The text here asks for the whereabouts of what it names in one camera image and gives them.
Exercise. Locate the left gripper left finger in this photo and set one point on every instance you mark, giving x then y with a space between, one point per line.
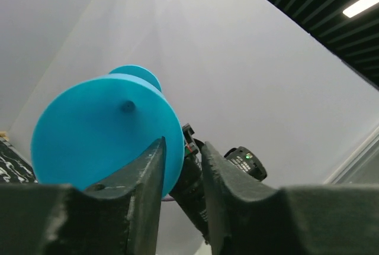
117 215

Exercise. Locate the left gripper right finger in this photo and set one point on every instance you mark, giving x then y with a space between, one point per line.
246 216

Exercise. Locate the blue wine glass front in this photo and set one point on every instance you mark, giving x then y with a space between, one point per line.
96 127

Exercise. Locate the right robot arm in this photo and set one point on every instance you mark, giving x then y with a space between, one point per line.
190 191

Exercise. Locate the black marble mat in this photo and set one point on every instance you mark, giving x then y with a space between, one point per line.
14 169

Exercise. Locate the ceiling light strip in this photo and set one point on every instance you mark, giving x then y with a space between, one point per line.
359 7

